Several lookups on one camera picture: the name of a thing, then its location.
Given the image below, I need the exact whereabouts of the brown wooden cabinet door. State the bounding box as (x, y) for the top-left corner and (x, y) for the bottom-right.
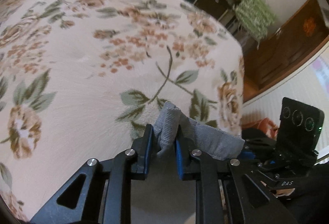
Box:
(244, 0), (328, 89)

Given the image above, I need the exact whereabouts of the floral bed blanket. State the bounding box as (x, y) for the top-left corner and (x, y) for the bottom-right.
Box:
(1, 0), (244, 221)

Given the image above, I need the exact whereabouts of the green knitted cloth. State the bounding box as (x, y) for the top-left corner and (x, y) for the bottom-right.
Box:
(233, 0), (277, 44)

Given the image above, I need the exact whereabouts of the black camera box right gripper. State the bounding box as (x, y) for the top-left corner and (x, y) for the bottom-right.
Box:
(277, 97), (324, 153)

